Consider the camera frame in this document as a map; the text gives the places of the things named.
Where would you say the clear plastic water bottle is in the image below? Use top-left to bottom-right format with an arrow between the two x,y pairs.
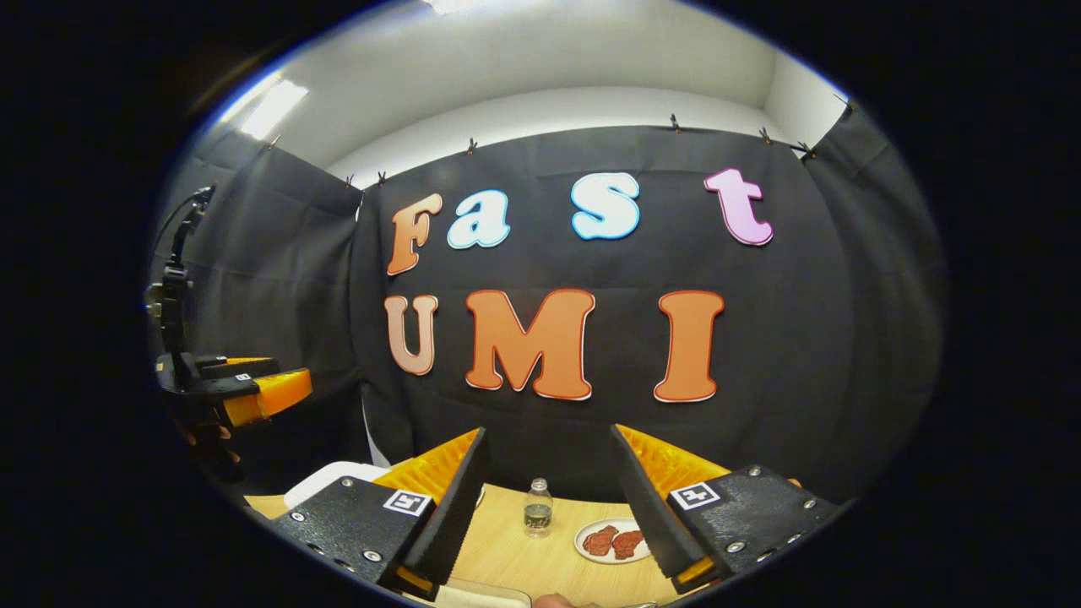
523,478 -> 554,539

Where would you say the white round plate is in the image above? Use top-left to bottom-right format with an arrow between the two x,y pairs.
574,518 -> 651,565

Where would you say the white rice cooker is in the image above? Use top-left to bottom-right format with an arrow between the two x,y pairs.
283,461 -> 394,509

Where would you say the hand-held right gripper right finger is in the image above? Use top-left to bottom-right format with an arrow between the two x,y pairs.
611,424 -> 846,595

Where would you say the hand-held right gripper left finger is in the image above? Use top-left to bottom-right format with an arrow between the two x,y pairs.
270,426 -> 490,602

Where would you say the clear plastic rice container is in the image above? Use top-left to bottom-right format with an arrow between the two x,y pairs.
435,577 -> 533,608

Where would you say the black backdrop cloth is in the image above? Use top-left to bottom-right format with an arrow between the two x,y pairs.
150,100 -> 945,508

